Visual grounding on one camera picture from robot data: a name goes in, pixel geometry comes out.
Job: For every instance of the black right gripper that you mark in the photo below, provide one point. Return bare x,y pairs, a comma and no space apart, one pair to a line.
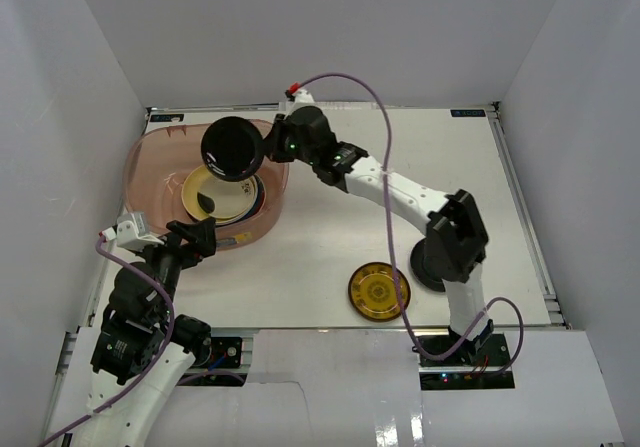
273,145

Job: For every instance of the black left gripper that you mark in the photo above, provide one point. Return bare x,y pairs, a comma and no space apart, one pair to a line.
185,245

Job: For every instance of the cream plate with black patch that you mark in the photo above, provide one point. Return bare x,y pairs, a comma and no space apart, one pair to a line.
225,197

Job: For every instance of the black glossy plate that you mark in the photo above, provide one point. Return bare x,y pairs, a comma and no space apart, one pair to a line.
232,149

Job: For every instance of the dark teal ceramic plate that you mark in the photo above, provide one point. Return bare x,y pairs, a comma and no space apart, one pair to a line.
261,193

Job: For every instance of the brown and yellow patterned plate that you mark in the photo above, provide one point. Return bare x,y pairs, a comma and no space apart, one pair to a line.
372,294

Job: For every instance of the black plate with iridescent rim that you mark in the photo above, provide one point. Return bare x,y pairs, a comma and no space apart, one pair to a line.
421,271

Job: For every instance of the light blue plate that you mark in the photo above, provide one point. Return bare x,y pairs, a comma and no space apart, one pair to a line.
251,212

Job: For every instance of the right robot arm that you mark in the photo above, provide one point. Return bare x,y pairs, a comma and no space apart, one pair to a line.
454,245

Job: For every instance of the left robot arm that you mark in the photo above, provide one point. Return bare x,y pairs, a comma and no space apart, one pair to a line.
144,347

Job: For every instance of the pink translucent plastic bin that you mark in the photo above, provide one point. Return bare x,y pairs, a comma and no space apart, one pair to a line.
165,178

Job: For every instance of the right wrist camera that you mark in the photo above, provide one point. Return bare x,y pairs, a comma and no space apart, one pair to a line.
297,97

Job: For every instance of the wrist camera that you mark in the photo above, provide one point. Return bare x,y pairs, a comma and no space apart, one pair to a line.
297,97
131,232

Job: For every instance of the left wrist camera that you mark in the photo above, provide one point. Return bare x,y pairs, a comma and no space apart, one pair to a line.
131,232

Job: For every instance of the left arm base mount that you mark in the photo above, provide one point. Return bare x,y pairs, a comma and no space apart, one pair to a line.
224,353

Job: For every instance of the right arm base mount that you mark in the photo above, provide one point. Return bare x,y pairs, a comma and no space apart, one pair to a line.
459,373

